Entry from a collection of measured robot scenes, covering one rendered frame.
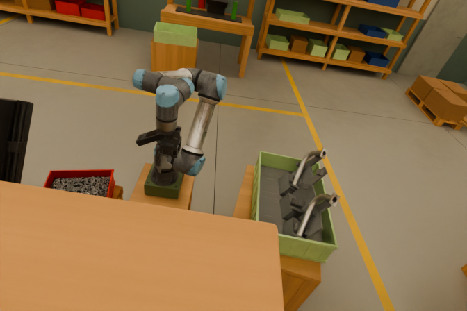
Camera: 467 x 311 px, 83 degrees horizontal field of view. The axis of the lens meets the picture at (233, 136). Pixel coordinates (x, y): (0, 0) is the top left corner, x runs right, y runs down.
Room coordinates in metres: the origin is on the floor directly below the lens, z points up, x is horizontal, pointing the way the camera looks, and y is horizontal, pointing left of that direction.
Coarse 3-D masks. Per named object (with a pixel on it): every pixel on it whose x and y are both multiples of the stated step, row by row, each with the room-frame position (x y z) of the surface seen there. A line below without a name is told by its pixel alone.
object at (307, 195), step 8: (320, 176) 1.09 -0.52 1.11; (312, 184) 1.09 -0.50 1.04; (296, 192) 1.11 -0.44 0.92; (304, 192) 1.07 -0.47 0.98; (312, 192) 1.04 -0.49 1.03; (280, 200) 1.08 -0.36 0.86; (288, 200) 1.04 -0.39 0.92; (304, 200) 1.03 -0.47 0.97; (288, 208) 0.99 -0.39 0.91; (288, 216) 0.96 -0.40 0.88; (296, 216) 0.97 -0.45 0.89
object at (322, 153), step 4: (324, 148) 1.25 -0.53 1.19; (312, 152) 1.28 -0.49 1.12; (316, 152) 1.26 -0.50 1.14; (320, 152) 1.23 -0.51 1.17; (324, 152) 1.25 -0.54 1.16; (304, 156) 1.29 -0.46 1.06; (308, 156) 1.28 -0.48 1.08; (320, 156) 1.21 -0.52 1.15; (324, 156) 1.22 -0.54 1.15; (304, 160) 1.27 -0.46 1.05; (300, 164) 1.26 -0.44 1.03; (304, 164) 1.26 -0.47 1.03; (300, 168) 1.23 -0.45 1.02; (300, 172) 1.21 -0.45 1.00; (296, 176) 1.19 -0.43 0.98; (296, 180) 1.16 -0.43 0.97
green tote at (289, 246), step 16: (272, 160) 1.37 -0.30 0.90; (288, 160) 1.37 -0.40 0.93; (256, 176) 1.20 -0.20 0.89; (256, 192) 1.05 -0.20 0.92; (320, 192) 1.16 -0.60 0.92; (256, 208) 0.90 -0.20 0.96; (288, 240) 0.77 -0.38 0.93; (304, 240) 0.77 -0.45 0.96; (304, 256) 0.78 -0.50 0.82; (320, 256) 0.77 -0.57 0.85
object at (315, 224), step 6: (318, 204) 0.95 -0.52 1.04; (324, 204) 0.93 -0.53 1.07; (330, 204) 0.91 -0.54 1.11; (318, 210) 0.91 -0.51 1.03; (324, 210) 0.91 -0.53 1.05; (300, 216) 0.96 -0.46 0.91; (312, 216) 0.91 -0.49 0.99; (318, 216) 0.88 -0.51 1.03; (288, 222) 0.91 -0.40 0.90; (294, 222) 0.89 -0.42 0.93; (300, 222) 0.91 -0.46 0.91; (312, 222) 0.87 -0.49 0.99; (318, 222) 0.85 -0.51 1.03; (288, 228) 0.87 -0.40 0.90; (294, 228) 0.85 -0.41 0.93; (312, 228) 0.83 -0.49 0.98; (318, 228) 0.81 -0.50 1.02; (288, 234) 0.83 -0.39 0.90; (312, 234) 0.81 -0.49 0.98
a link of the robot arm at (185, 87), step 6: (162, 78) 0.85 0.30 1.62; (168, 78) 0.85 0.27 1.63; (180, 78) 0.88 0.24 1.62; (186, 78) 0.89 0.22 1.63; (162, 84) 0.83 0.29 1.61; (168, 84) 0.83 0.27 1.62; (174, 84) 0.83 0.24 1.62; (180, 84) 0.83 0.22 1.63; (186, 84) 0.85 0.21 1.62; (192, 84) 0.88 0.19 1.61; (180, 90) 0.80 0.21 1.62; (186, 90) 0.83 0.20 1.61; (192, 90) 0.87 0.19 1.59; (186, 96) 0.82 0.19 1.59
